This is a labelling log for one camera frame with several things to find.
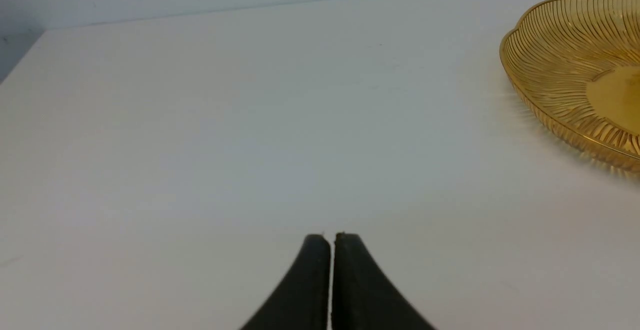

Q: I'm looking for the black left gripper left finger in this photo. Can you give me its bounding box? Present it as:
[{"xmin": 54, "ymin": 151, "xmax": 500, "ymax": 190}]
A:
[{"xmin": 242, "ymin": 234, "xmax": 332, "ymax": 329}]

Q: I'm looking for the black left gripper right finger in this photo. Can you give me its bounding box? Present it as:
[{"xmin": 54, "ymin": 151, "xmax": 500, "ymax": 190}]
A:
[{"xmin": 331, "ymin": 232, "xmax": 434, "ymax": 329}]

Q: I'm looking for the amber ribbed glass plate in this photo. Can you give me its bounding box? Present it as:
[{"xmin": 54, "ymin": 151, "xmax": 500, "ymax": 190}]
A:
[{"xmin": 499, "ymin": 0, "xmax": 639, "ymax": 173}]

